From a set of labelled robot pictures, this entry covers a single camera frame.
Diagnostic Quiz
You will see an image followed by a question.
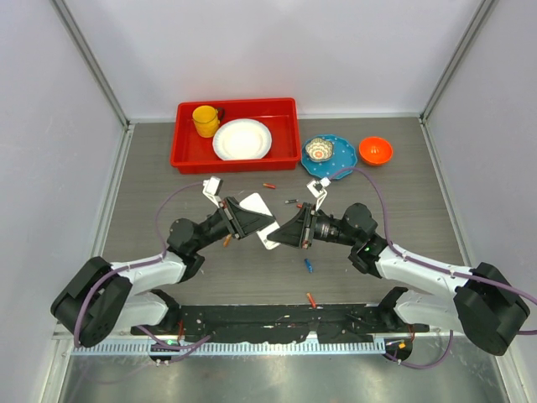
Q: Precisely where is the small patterned bowl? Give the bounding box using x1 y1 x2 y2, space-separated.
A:
305 138 334 162

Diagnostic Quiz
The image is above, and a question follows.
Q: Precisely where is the orange plastic bowl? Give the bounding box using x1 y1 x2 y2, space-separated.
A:
358 136 394 166

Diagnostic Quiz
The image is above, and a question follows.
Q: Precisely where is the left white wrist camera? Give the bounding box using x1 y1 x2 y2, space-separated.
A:
202 176 222 207

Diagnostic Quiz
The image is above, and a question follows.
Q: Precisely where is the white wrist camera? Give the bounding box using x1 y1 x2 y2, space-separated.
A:
306 177 331 211
202 176 222 207

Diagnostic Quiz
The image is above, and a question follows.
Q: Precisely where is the white paper plate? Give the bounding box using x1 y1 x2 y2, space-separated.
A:
212 118 272 160

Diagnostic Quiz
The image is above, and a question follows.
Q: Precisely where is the yellow mug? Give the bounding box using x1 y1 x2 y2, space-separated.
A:
192 105 225 139

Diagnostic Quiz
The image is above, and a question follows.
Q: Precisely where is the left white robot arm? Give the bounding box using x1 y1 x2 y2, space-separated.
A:
50 193 275 348

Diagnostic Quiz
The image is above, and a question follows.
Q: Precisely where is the purple cable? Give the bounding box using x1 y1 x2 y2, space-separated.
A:
329 167 537 370
73 182 213 366

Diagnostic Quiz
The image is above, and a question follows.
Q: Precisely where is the blue battery right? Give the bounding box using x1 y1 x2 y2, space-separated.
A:
304 259 314 273

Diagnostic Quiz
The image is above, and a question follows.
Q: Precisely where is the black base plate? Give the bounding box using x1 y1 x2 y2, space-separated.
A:
147 304 429 344

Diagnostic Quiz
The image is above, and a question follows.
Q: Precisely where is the red battery near base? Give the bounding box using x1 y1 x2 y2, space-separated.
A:
305 292 317 309

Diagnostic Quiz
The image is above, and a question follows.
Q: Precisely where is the blue dotted plate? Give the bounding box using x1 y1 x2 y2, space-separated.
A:
301 134 358 181

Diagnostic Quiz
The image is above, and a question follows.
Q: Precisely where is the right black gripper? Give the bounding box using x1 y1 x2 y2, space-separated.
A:
268 201 359 248

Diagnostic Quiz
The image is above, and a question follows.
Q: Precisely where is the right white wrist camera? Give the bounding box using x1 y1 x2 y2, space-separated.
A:
306 177 331 211

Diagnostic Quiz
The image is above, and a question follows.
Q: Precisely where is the white remote control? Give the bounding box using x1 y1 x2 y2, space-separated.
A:
239 193 280 250

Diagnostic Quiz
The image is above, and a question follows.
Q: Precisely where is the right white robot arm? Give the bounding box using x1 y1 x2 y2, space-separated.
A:
268 203 530 356

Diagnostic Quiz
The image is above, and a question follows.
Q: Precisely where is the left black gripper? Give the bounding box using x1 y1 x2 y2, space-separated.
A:
191 197 275 253

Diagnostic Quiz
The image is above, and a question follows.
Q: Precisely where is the red plastic tray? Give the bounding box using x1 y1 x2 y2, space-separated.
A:
169 97 301 175

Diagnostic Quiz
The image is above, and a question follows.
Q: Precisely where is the slotted cable duct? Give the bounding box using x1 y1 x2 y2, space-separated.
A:
71 338 386 357

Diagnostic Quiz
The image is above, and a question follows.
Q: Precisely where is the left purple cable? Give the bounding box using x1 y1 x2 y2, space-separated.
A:
73 182 213 366

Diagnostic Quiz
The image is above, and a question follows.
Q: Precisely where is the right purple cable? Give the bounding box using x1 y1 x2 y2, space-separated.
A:
329 167 537 370

